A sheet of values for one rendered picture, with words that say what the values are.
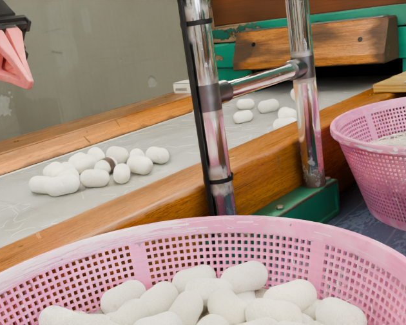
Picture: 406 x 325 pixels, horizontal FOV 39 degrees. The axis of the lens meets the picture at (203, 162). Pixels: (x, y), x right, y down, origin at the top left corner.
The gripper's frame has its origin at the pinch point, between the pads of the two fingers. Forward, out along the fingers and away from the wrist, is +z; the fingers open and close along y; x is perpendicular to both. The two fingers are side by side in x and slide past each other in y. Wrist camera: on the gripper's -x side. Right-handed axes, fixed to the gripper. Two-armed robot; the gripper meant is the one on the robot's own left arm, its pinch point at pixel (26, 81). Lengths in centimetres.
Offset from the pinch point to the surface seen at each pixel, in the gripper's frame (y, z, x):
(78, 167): -1.4, 14.0, 1.6
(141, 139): 14.5, 9.8, 6.6
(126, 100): 118, -75, 100
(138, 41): 119, -82, 74
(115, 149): 3.6, 14.2, 0.2
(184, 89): 37.1, -1.1, 11.8
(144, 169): 0.7, 21.2, -4.4
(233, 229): -12.1, 37.7, -20.4
